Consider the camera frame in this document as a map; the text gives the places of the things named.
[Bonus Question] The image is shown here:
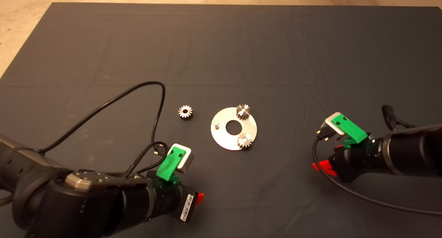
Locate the small steel planetary gear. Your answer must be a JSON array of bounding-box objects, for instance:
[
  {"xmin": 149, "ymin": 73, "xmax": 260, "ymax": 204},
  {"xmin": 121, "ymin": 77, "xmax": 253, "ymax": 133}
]
[
  {"xmin": 237, "ymin": 132, "xmax": 253, "ymax": 149},
  {"xmin": 178, "ymin": 105, "xmax": 193, "ymax": 120},
  {"xmin": 236, "ymin": 104, "xmax": 251, "ymax": 121}
]

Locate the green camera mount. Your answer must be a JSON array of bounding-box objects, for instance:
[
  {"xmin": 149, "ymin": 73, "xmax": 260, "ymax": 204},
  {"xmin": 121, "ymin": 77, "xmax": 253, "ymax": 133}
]
[
  {"xmin": 331, "ymin": 115, "xmax": 368, "ymax": 149},
  {"xmin": 156, "ymin": 146, "xmax": 184, "ymax": 182}
]

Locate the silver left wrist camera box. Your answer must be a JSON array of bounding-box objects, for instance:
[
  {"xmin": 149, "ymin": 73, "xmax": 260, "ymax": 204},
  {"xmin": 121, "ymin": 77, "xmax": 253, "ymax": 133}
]
[{"xmin": 166, "ymin": 143, "xmax": 195, "ymax": 173}]

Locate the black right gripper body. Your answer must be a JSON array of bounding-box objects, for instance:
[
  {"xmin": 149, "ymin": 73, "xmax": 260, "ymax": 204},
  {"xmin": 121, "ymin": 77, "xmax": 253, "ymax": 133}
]
[{"xmin": 328, "ymin": 141, "xmax": 384, "ymax": 183}]

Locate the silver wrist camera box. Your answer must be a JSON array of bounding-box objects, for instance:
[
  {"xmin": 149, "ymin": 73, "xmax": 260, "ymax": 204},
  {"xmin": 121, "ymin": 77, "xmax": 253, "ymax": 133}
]
[
  {"xmin": 316, "ymin": 112, "xmax": 346, "ymax": 142},
  {"xmin": 166, "ymin": 143, "xmax": 195, "ymax": 173}
]

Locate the green left camera mount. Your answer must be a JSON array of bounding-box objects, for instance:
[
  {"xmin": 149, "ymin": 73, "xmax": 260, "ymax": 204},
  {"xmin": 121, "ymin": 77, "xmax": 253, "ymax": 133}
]
[{"xmin": 156, "ymin": 146, "xmax": 184, "ymax": 182}]

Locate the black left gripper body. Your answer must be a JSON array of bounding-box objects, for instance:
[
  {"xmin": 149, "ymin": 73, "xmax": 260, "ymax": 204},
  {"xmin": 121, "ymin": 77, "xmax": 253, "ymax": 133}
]
[{"xmin": 153, "ymin": 180, "xmax": 199, "ymax": 224}]

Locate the green right camera mount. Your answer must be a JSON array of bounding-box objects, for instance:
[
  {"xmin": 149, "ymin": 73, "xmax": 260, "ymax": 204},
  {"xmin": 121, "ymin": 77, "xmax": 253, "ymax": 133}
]
[{"xmin": 331, "ymin": 115, "xmax": 368, "ymax": 149}]

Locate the black braided cable loop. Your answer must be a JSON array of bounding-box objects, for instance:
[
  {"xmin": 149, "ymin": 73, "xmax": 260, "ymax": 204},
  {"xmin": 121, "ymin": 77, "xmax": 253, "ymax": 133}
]
[{"xmin": 381, "ymin": 105, "xmax": 415, "ymax": 131}]

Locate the long thin black cable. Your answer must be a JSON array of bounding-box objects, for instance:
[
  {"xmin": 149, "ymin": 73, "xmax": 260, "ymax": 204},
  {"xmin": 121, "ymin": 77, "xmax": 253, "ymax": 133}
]
[
  {"xmin": 312, "ymin": 136, "xmax": 442, "ymax": 217},
  {"xmin": 38, "ymin": 81, "xmax": 166, "ymax": 153}
]

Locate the round metal carrier plate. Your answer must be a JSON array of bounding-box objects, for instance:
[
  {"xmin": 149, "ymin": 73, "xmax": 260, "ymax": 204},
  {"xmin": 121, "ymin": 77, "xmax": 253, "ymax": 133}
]
[{"xmin": 211, "ymin": 107, "xmax": 258, "ymax": 151}]

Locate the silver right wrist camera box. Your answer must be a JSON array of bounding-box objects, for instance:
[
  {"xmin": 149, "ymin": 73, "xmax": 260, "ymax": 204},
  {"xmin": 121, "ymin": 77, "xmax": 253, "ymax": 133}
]
[{"xmin": 316, "ymin": 112, "xmax": 346, "ymax": 142}]

